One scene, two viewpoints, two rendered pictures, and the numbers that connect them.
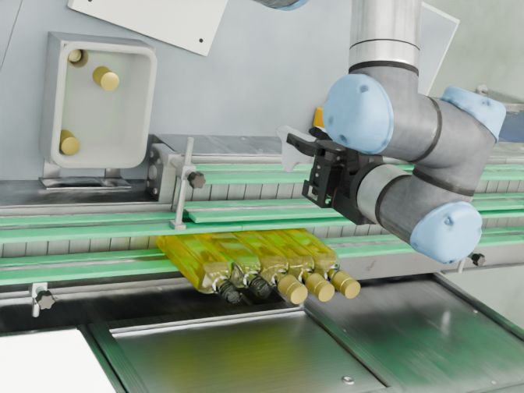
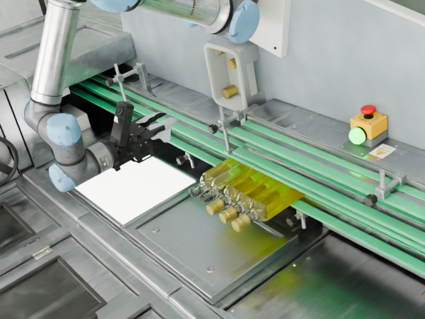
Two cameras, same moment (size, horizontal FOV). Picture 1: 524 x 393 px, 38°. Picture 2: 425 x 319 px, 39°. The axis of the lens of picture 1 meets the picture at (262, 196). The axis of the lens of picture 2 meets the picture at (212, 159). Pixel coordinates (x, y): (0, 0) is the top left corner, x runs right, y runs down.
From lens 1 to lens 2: 199 cm
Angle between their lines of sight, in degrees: 81
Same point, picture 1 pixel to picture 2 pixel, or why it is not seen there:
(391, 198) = not seen: hidden behind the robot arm
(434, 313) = (374, 307)
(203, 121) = (298, 97)
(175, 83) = (279, 71)
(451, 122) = (41, 127)
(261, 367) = (203, 238)
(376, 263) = not seen: hidden behind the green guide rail
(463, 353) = not seen: outside the picture
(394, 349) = (289, 292)
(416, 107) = (32, 116)
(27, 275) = (185, 147)
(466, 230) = (54, 178)
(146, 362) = (183, 206)
